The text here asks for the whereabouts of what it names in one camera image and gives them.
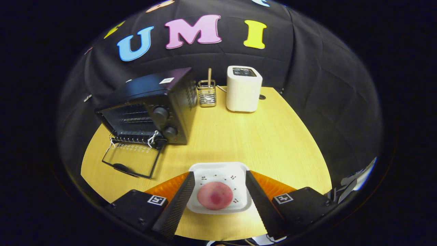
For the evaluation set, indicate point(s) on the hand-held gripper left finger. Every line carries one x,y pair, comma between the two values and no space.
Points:
177,208

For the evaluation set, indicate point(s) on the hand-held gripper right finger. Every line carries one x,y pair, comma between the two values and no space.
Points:
264,208

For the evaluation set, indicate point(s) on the pink ham slice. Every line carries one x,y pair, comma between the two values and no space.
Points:
215,196

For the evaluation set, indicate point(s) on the white square plate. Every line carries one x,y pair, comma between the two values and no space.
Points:
218,171

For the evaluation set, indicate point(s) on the black toaster oven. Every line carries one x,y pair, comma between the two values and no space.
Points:
146,89

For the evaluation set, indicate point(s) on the white bread toaster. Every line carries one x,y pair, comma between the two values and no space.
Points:
242,92

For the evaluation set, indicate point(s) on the white chair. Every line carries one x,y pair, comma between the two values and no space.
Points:
362,177

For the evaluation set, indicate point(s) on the wooden stick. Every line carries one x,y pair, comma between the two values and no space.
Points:
209,75

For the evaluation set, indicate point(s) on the silver clip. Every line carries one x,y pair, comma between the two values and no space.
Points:
87,98

